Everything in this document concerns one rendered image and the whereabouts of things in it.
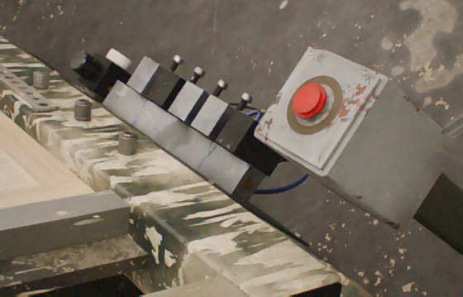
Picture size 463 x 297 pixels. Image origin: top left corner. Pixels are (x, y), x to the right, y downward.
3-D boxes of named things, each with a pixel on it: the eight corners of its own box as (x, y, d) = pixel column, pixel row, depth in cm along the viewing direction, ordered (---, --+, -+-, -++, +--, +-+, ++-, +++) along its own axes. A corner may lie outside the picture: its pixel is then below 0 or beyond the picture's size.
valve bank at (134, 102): (363, 166, 130) (269, 94, 114) (310, 248, 130) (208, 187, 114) (179, 64, 167) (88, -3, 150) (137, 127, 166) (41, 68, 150)
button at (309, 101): (341, 98, 91) (330, 88, 89) (319, 130, 91) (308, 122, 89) (315, 85, 94) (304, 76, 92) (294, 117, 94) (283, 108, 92)
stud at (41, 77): (51, 90, 139) (52, 72, 138) (36, 92, 137) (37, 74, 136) (45, 85, 141) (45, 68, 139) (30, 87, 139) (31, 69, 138)
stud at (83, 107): (93, 122, 129) (95, 102, 127) (78, 123, 127) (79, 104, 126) (86, 116, 130) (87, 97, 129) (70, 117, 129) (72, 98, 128)
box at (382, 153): (464, 148, 100) (386, 74, 87) (406, 237, 100) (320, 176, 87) (388, 112, 108) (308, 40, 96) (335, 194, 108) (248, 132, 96)
